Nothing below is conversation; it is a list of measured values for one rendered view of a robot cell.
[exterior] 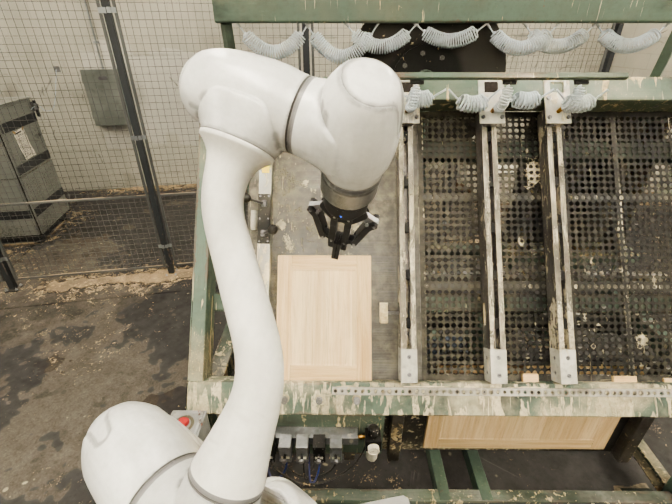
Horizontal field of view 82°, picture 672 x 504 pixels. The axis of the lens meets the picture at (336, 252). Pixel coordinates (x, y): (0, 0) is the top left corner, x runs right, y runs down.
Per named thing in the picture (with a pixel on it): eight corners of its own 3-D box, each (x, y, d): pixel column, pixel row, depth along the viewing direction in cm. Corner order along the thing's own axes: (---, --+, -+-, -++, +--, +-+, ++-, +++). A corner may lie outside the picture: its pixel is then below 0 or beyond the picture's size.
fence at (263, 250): (255, 379, 152) (253, 381, 148) (262, 145, 163) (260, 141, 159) (268, 379, 152) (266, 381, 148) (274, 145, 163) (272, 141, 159)
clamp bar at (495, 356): (479, 379, 151) (505, 395, 128) (469, 91, 165) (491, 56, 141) (505, 379, 151) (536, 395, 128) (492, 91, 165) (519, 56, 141)
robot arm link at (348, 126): (397, 150, 58) (316, 121, 59) (428, 59, 44) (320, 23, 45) (375, 207, 53) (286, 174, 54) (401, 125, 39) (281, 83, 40)
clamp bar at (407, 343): (393, 379, 152) (403, 394, 128) (390, 91, 165) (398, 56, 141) (419, 379, 152) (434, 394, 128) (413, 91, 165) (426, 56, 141)
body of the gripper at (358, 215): (379, 176, 63) (370, 207, 71) (328, 163, 63) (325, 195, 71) (369, 215, 59) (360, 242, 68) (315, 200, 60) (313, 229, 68)
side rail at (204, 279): (197, 375, 158) (187, 381, 147) (208, 117, 171) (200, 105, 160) (212, 375, 158) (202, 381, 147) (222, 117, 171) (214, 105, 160)
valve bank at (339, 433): (252, 487, 146) (244, 447, 135) (258, 452, 159) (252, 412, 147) (384, 488, 146) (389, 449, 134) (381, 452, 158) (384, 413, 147)
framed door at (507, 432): (422, 443, 197) (423, 448, 195) (436, 364, 170) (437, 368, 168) (601, 445, 196) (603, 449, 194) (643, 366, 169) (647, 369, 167)
